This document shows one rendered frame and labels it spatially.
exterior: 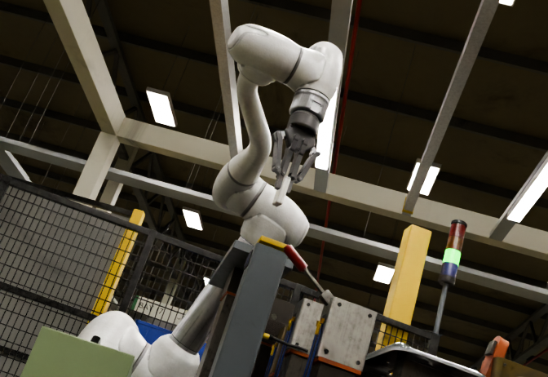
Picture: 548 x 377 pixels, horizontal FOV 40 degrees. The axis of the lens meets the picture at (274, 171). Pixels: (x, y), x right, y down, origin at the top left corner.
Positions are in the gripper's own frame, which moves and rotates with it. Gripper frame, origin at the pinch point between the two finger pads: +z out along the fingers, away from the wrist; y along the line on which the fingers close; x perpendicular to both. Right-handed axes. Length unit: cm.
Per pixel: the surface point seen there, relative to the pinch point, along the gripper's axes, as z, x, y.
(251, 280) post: 27.5, -16.8, -6.3
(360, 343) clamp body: 34.4, -31.6, 12.7
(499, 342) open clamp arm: 24, -36, 40
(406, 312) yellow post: -27, 116, 113
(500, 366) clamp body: 29, -38, 39
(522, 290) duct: -360, 752, 706
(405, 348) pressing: 34, -40, 17
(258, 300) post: 30.9, -17.4, -3.8
